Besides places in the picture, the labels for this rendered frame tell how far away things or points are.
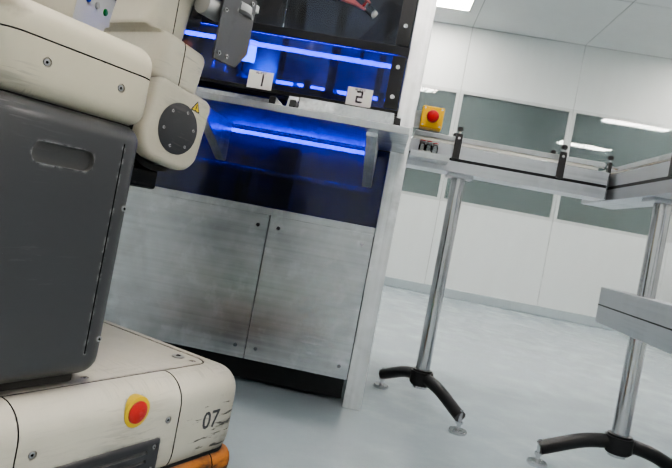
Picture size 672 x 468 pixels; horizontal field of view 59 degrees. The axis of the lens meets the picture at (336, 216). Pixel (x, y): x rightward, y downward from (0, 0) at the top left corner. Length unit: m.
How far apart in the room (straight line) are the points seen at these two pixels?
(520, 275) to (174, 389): 5.86
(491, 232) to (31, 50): 6.08
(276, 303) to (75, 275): 1.16
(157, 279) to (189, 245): 0.16
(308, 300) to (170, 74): 1.02
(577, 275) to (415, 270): 1.72
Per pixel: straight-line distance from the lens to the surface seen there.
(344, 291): 2.00
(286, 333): 2.04
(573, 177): 2.20
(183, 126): 1.27
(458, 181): 2.15
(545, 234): 6.81
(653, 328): 1.83
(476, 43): 6.96
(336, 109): 1.65
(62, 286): 0.95
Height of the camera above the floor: 0.60
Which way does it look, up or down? level
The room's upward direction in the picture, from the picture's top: 11 degrees clockwise
